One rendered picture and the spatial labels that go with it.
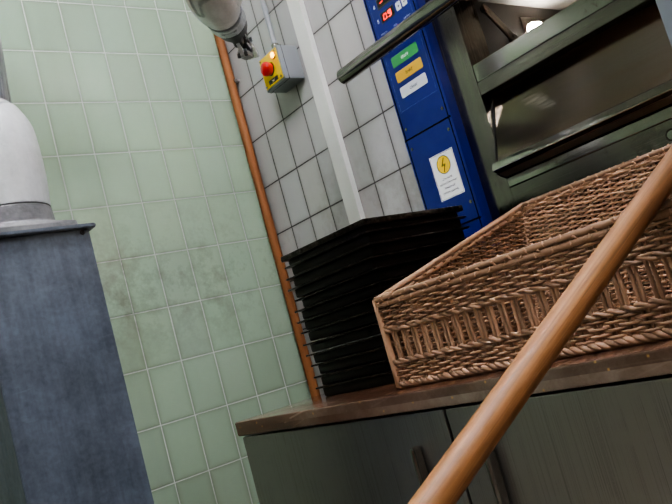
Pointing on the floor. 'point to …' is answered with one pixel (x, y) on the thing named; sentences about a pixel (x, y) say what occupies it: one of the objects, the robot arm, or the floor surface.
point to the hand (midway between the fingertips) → (249, 51)
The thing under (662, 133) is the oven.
